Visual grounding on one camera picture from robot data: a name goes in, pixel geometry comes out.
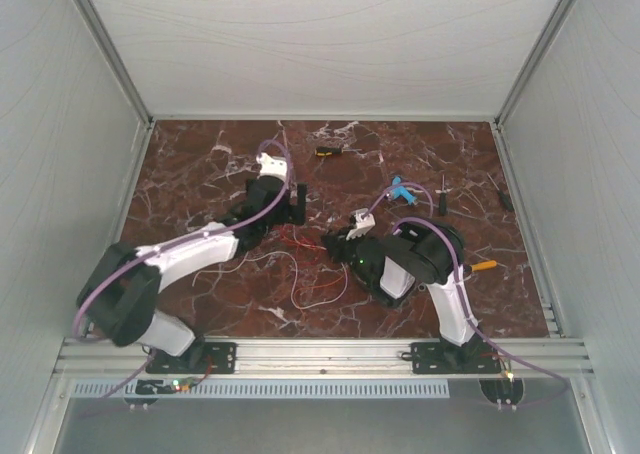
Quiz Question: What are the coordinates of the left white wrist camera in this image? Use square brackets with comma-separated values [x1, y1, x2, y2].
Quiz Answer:
[256, 152, 289, 182]

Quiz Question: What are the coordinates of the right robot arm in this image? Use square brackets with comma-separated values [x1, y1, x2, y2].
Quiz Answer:
[321, 218, 496, 374]

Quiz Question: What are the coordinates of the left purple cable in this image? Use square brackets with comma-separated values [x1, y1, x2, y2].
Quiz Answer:
[72, 139, 295, 418]

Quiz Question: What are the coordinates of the orange handle tool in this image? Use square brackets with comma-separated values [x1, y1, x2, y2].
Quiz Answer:
[465, 260, 497, 273]

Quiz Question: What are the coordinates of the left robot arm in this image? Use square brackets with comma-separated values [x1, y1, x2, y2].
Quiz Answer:
[73, 175, 307, 372]

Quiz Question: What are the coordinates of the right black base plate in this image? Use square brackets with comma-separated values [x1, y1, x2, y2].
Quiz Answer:
[400, 341, 502, 375]

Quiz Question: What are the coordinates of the blue plastic tool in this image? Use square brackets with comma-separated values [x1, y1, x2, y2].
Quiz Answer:
[384, 176, 417, 206]

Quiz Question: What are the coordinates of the black handle screwdriver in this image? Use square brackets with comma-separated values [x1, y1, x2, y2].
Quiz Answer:
[438, 175, 449, 216]

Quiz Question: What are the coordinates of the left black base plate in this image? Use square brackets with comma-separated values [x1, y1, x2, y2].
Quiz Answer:
[145, 340, 237, 376]

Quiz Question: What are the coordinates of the aluminium front rail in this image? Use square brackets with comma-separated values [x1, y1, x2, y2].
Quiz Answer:
[54, 338, 594, 378]

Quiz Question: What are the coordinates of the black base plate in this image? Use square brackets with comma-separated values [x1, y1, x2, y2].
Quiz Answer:
[400, 341, 502, 375]
[145, 340, 237, 376]

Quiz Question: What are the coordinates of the yellow black screwdriver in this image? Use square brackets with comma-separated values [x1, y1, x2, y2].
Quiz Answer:
[314, 146, 359, 157]

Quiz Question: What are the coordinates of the white wire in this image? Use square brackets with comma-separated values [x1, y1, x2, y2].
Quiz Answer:
[192, 251, 349, 311]

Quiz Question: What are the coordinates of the red wire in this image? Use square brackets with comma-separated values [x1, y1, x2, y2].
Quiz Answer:
[277, 226, 346, 300]

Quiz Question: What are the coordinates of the black screwdriver far right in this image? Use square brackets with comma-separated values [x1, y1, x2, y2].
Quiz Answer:
[488, 174, 515, 212]

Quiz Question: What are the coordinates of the slotted grey cable duct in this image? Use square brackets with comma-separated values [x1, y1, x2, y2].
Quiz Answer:
[69, 378, 451, 400]

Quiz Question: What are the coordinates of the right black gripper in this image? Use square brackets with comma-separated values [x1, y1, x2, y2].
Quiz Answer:
[323, 225, 375, 287]

